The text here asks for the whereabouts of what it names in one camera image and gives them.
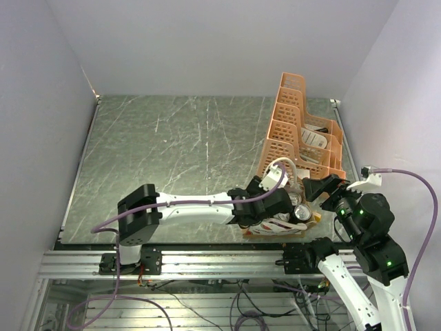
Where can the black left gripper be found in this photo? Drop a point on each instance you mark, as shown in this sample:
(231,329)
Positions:
(253,187)

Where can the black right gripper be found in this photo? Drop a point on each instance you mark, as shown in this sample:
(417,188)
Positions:
(314,187)

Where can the watermelon print canvas bag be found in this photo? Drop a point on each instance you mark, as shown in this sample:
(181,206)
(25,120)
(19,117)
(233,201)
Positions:
(275,227)

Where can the purple Fanta can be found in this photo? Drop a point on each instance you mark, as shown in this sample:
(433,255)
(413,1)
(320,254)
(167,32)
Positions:
(296,198)

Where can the black yellow soda can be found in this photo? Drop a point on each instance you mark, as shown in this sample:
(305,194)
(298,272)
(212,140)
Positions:
(302,212)

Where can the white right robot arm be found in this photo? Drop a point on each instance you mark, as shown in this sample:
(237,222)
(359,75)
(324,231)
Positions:
(366,218)

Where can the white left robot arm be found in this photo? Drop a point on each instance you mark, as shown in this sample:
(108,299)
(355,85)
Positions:
(145,209)

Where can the white paper card box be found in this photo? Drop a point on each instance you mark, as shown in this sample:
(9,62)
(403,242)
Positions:
(302,173)

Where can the yellow tag block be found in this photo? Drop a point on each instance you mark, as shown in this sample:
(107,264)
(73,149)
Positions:
(317,217)

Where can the peach plastic file organizer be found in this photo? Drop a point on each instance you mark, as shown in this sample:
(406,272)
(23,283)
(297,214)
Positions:
(283,137)

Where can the white label packet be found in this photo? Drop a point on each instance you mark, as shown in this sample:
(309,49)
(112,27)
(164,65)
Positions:
(313,139)

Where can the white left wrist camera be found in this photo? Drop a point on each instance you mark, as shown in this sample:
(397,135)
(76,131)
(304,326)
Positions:
(275,177)

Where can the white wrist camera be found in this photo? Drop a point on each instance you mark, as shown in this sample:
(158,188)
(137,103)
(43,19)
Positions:
(369,182)
(275,177)

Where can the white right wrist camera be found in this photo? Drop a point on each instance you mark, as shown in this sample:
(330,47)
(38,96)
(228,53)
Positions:
(369,182)

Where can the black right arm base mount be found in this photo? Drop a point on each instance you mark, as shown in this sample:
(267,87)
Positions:
(303,258)

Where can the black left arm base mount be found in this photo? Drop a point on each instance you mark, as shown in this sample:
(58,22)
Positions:
(150,264)

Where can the aluminium mounting rail frame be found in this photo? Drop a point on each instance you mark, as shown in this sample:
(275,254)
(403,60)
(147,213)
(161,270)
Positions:
(209,264)

